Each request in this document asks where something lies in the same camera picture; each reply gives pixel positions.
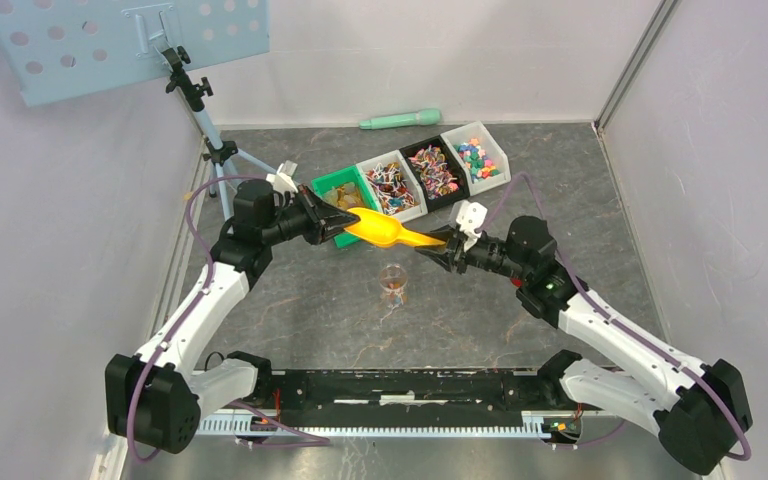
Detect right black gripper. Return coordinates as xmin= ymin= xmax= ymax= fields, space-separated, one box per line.
xmin=414 ymin=223 xmax=529 ymax=282

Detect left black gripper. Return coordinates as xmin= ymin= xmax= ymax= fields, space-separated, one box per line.
xmin=262 ymin=185 xmax=362 ymax=247

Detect yellow plastic scoop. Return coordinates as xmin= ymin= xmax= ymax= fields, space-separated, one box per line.
xmin=345 ymin=207 xmax=445 ymax=248

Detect clear plastic jar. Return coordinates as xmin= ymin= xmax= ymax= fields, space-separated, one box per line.
xmin=378 ymin=264 xmax=408 ymax=308

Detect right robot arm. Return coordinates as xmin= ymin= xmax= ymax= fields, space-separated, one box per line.
xmin=417 ymin=216 xmax=753 ymax=475

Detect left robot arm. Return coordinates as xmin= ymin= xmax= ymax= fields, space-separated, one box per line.
xmin=104 ymin=175 xmax=360 ymax=462

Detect green candy bin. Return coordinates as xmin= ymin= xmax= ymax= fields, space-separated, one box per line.
xmin=310 ymin=164 xmax=382 ymax=250

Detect white lollipop bin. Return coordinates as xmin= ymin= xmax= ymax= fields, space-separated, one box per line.
xmin=356 ymin=150 xmax=428 ymax=222

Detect black lollipop bin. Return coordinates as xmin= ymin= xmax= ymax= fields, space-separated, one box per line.
xmin=400 ymin=136 xmax=470 ymax=212

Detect white candy bin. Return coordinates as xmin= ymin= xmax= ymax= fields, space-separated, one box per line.
xmin=441 ymin=121 xmax=511 ymax=196

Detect light blue music stand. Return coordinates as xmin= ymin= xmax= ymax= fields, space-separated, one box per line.
xmin=0 ymin=0 xmax=282 ymax=178

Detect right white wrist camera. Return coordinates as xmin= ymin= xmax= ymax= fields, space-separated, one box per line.
xmin=449 ymin=200 xmax=488 ymax=251

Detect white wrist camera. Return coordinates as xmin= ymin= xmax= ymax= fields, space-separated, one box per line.
xmin=266 ymin=161 xmax=298 ymax=194
xmin=449 ymin=200 xmax=488 ymax=251

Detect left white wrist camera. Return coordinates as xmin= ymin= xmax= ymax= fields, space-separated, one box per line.
xmin=266 ymin=161 xmax=298 ymax=194

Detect mint green cylindrical handle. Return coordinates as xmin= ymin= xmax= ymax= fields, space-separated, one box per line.
xmin=358 ymin=108 xmax=442 ymax=130

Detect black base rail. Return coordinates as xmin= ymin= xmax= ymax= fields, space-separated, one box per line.
xmin=245 ymin=368 xmax=578 ymax=428

